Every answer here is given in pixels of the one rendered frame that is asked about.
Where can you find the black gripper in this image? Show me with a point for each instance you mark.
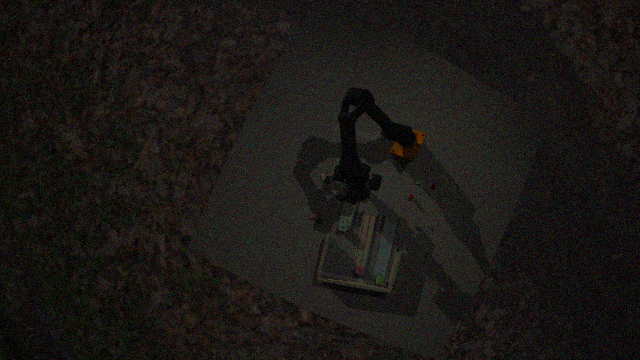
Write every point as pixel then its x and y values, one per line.
pixel 374 182

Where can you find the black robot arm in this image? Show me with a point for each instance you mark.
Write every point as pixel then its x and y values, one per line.
pixel 352 171

